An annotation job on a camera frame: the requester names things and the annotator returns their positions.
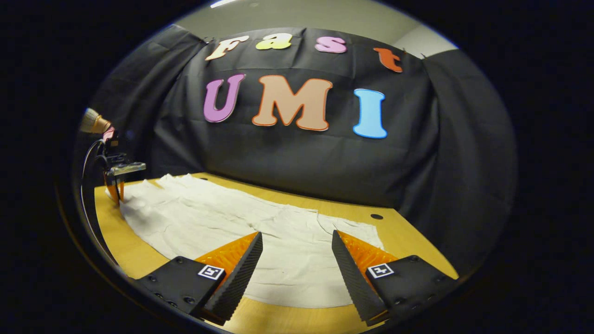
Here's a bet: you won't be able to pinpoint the black backdrop cloth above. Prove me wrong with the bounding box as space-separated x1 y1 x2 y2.
74 24 518 274

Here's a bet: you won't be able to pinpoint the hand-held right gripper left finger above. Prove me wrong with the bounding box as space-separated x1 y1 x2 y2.
135 231 264 326

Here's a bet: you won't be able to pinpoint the white jeans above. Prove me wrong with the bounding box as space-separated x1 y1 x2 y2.
106 173 385 309

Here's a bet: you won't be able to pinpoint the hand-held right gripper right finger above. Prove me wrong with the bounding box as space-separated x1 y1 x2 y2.
331 230 459 327

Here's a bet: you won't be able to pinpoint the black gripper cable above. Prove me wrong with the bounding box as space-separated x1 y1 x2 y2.
80 138 116 268

